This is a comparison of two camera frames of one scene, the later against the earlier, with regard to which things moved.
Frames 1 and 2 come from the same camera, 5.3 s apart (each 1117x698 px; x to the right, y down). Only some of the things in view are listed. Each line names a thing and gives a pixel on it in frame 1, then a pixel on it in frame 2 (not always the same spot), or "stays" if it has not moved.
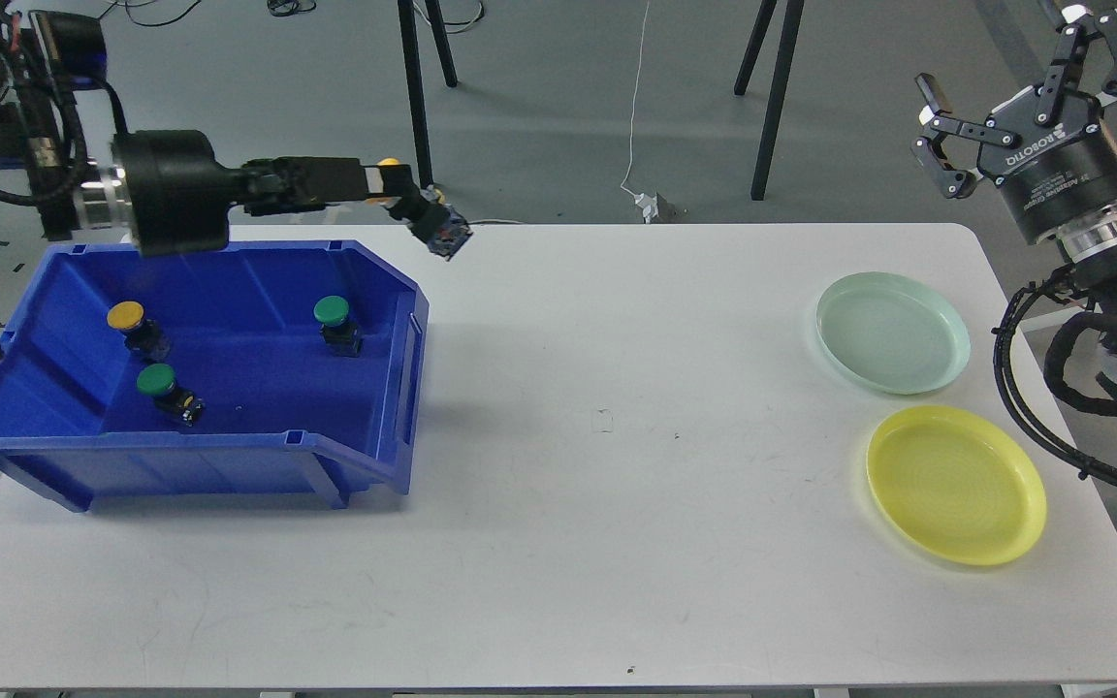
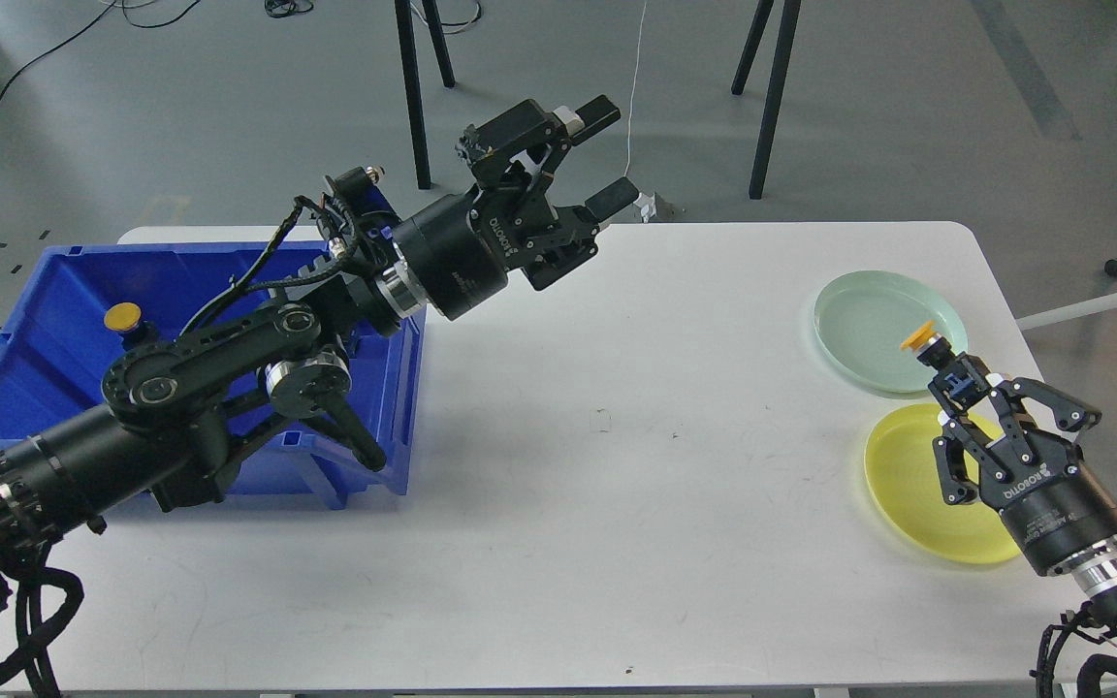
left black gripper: [176, 191] -> [459, 247]
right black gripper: [1061, 166] -> [1057, 505]
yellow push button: [396, 162] -> [932, 348]
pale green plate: [890, 333] stays
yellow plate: [956, 484] stays
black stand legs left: [410, 23] stays
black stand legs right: [785, 50] stays
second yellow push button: [143, 335] stays
